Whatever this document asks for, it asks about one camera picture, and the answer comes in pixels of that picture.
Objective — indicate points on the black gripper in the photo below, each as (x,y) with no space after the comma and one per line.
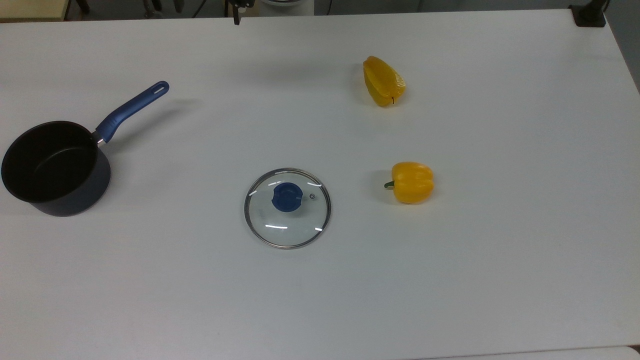
(240,3)

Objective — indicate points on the glass lid blue knob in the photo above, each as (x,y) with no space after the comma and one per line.
(287,207)

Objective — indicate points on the yellow starfruit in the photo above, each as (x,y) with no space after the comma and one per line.
(382,82)

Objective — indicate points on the beige wooden furniture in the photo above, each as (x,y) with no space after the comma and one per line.
(30,9)

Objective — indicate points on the yellow bell pepper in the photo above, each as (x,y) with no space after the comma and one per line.
(412,182)

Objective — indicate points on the black table clamp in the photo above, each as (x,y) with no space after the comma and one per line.
(589,14)

